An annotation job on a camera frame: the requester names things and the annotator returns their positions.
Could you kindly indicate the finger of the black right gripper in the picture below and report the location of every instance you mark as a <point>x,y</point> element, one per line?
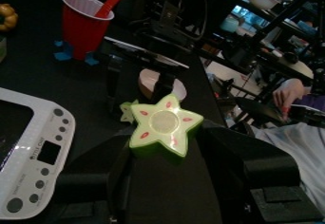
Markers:
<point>112,85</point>
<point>162,87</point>

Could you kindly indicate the teal cup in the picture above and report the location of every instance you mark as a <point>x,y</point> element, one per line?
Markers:
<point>230,24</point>

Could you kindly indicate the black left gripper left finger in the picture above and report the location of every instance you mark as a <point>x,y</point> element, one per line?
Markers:
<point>91,183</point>

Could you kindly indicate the white cloth garment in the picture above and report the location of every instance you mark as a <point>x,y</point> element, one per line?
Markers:
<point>298,158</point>

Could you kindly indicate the yellow toy donut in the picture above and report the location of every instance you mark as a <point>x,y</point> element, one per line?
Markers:
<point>7,17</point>

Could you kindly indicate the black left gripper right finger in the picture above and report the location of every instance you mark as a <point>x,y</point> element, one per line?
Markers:
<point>254,171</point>

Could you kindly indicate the purple sleeved forearm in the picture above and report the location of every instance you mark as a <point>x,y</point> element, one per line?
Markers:
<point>313,102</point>

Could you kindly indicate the white round bowl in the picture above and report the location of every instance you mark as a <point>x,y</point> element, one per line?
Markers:
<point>147,82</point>

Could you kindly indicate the black metal shelf rack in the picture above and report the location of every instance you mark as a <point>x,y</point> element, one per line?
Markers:
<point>292,15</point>

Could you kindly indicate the blue small block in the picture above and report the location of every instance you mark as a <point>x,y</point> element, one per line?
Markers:
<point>63,52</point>

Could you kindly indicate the blue tape piece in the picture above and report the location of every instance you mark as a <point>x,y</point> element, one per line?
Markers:
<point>91,60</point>

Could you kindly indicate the red plastic cup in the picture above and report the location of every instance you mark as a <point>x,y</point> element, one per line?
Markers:
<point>82,31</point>

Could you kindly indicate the white kitchen scale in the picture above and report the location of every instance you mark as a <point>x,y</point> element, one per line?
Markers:
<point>38,158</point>

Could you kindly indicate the green starfruit tip piece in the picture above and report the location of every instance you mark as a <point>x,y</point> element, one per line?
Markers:
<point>127,113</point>

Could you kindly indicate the green star-shaped starfruit slice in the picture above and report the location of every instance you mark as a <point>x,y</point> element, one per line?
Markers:
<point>162,129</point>

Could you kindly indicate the person's bare hand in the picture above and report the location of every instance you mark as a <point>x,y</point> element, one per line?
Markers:
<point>288,95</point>

